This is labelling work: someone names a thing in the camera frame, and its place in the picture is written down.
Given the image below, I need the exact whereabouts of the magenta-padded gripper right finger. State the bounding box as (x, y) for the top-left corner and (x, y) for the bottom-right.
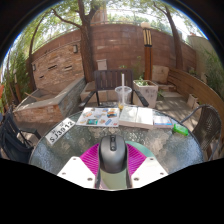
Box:
(125, 142), (169, 190)

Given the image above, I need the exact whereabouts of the small thin booklet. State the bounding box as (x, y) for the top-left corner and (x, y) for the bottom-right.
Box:
(152, 114), (174, 129)

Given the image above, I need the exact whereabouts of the black slatted armchair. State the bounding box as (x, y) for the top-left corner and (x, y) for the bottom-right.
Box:
(0, 106), (43, 164)

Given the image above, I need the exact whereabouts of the white square planter box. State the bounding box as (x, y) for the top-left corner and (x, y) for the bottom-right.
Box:
(132, 79), (159, 109)

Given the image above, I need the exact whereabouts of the thick tree trunk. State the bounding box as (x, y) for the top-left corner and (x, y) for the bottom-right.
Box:
(51, 0), (101, 84)

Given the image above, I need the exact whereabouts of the open white book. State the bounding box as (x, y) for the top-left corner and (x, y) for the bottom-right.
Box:
(118, 105), (155, 130)

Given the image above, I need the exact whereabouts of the dark wicker chair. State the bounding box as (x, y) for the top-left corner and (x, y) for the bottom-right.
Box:
(179, 104), (223, 161)

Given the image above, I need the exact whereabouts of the green marker pen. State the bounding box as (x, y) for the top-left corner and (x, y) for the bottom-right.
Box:
(171, 123), (190, 137)

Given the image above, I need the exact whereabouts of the clear plastic cup with straw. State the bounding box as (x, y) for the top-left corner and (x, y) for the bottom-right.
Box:
(114, 73), (133, 111)

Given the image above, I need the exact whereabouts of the thin curved tree trunk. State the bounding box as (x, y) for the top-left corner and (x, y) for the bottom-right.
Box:
(26, 13), (48, 93)

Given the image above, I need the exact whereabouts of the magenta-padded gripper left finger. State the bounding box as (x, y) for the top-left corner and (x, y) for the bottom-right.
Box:
(56, 142), (101, 189)

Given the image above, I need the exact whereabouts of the wooden garden lamp post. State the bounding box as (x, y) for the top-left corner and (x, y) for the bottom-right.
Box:
(140, 22), (154, 81)

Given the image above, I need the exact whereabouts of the dark wooden slatted chair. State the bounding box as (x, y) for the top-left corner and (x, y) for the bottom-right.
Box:
(79, 68), (150, 109)

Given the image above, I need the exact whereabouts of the stone raised garden bed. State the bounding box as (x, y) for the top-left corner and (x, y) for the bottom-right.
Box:
(13, 76), (87, 124)

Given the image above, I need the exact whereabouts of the slim leaning tree trunk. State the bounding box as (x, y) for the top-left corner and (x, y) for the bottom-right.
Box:
(153, 3), (184, 71)

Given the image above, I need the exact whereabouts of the colourful printed sheet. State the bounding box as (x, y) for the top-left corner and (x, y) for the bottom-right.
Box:
(75, 106), (120, 128)

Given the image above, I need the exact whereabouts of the curved wooden bench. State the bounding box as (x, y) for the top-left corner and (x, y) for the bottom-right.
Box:
(167, 68), (224, 134)

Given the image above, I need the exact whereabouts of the grey and black computer mouse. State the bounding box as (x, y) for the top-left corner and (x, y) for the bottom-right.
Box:
(98, 133), (128, 174)

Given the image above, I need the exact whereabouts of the beige wall mailbox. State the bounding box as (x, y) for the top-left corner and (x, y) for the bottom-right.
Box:
(96, 58), (109, 72)

